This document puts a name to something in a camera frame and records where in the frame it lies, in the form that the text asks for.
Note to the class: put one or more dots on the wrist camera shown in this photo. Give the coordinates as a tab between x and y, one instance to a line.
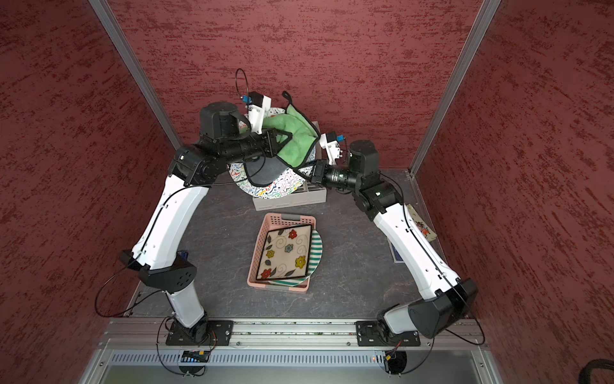
331	143
257	106

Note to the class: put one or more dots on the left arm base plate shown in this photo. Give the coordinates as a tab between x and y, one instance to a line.
207	333

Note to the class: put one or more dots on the colourful squiggle round plate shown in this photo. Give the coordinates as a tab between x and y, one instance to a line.
270	178

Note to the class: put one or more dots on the right aluminium corner post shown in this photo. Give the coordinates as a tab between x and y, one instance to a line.
480	26

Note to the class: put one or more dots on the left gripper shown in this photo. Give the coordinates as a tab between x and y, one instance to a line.
272	147

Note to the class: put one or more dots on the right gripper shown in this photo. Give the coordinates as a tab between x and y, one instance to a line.
320	172

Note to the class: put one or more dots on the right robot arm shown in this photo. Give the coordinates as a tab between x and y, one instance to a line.
445	297

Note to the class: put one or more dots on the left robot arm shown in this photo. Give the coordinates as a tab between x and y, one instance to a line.
226	136

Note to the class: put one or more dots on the white file organiser rack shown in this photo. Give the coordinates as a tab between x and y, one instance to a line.
306	194

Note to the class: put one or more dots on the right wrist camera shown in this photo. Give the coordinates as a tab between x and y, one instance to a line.
331	143

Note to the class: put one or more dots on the aluminium corner post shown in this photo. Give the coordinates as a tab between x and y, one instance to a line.
480	26
114	31

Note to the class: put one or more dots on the blue stapler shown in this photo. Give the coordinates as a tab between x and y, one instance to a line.
184	255

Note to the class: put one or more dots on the pink plastic basket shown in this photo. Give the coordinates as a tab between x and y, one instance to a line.
274	221

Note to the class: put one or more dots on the aluminium front rail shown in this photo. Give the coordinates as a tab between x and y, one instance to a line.
283	334

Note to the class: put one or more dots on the square floral plate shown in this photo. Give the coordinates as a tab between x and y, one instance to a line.
285	254

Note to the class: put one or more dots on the green microfibre cloth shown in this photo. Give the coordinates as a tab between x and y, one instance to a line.
297	135

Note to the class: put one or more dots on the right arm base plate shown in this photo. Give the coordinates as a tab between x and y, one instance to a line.
386	333

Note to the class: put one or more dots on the left aluminium corner post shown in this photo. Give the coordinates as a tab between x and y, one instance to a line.
114	31

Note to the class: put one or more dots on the illustrated children's book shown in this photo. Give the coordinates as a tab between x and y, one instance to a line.
422	226

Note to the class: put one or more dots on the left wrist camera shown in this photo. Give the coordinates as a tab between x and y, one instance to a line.
257	106

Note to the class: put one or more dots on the green striped round plate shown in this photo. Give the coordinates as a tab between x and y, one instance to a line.
316	250

